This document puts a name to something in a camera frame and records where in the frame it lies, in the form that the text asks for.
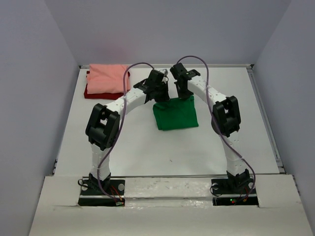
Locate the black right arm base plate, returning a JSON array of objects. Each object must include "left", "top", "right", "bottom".
[{"left": 209, "top": 178, "right": 259, "bottom": 207}]

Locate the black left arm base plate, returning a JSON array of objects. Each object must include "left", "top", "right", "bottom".
[{"left": 77, "top": 178, "right": 126, "bottom": 207}]

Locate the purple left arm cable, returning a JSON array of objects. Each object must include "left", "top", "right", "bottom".
[{"left": 97, "top": 62, "right": 156, "bottom": 205}]

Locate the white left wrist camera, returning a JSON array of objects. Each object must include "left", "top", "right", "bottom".
[{"left": 159, "top": 69, "right": 168, "bottom": 77}]

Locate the green t-shirt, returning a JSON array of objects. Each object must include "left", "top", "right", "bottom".
[{"left": 153, "top": 95, "right": 199, "bottom": 131}]

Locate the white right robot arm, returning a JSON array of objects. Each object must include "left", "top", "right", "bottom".
[{"left": 170, "top": 63, "right": 255, "bottom": 194}]

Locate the pink folded t-shirt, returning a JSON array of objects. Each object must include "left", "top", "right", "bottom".
[{"left": 87, "top": 64, "right": 130, "bottom": 94}]

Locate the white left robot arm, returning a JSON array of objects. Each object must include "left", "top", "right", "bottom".
[{"left": 85, "top": 69, "right": 170, "bottom": 196}]

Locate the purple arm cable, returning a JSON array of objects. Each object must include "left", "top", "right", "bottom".
[
  {"left": 97, "top": 62, "right": 156, "bottom": 205},
  {"left": 176, "top": 55, "right": 257, "bottom": 205}
]

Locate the dark red folded t-shirt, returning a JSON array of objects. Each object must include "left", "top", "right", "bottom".
[{"left": 84, "top": 71, "right": 124, "bottom": 100}]

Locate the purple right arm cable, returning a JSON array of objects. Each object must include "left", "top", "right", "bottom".
[{"left": 176, "top": 55, "right": 257, "bottom": 205}]

